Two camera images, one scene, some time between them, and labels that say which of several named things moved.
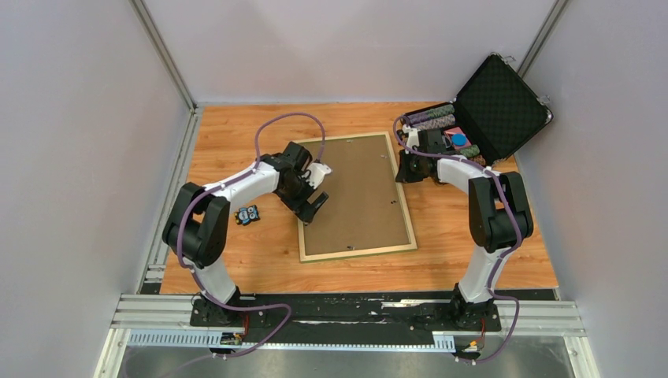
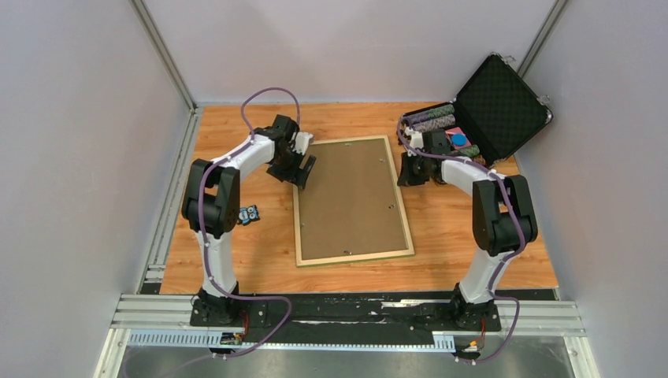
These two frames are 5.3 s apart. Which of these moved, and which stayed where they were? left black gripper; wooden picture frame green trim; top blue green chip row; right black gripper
Moved: left black gripper
Stayed: wooden picture frame green trim; right black gripper; top blue green chip row
